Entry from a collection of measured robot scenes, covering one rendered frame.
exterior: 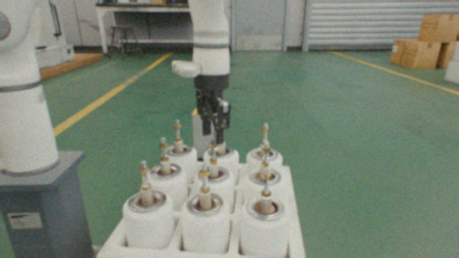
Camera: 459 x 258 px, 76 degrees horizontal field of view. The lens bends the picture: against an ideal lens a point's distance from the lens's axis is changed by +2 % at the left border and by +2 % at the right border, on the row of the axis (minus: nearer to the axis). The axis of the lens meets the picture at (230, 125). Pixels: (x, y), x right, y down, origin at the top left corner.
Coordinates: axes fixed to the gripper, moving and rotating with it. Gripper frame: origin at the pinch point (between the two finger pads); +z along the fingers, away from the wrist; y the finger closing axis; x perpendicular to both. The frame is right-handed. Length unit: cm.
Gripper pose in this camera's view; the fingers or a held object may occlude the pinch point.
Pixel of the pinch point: (212, 134)
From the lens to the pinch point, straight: 65.8
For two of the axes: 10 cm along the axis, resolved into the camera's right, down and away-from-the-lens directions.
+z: -0.1, 9.4, 3.4
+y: -4.6, -3.1, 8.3
